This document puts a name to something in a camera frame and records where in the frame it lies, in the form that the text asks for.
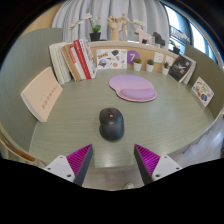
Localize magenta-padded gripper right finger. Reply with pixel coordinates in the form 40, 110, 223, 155
133, 143, 183, 186

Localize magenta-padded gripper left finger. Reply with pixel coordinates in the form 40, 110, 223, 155
43, 143, 94, 187

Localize black computer mouse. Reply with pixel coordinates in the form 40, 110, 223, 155
98, 107, 125, 142

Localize purple mouse pad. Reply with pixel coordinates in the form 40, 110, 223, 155
108, 74, 158, 103

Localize beige book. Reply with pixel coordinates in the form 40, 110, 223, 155
20, 66, 64, 123

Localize colourful sticker card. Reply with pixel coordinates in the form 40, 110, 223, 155
191, 76, 215, 108

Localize small potted succulent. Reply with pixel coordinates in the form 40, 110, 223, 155
133, 57, 143, 72
161, 61, 171, 76
145, 58, 155, 73

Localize black-cover book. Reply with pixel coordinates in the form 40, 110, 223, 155
167, 55, 194, 83

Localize white book with red spine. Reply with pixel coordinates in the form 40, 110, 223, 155
68, 46, 87, 81

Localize thick white book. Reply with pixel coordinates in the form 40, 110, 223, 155
48, 41, 73, 86

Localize brown cork-cover book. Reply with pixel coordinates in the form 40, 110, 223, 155
60, 43, 83, 82

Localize round purple number sticker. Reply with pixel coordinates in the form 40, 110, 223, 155
126, 49, 141, 66

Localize green plant in black pot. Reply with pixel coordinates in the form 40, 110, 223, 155
168, 31, 191, 55

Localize white sticker sheet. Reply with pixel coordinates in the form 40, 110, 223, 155
95, 48, 129, 70

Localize black horse figure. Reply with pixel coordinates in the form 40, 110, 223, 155
152, 31, 166, 48

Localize pink horse figure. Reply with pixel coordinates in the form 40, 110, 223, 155
134, 26, 153, 46

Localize white orchid in black pot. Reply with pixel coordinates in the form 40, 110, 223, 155
69, 12, 102, 42

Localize white orchid flowers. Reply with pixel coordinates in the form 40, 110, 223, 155
129, 19, 146, 29

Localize wooden hand model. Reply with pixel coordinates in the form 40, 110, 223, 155
107, 15, 122, 42

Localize wooden mannequin figure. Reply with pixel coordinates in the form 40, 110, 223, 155
118, 12, 132, 42

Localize grey curtain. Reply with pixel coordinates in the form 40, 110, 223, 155
51, 0, 171, 43

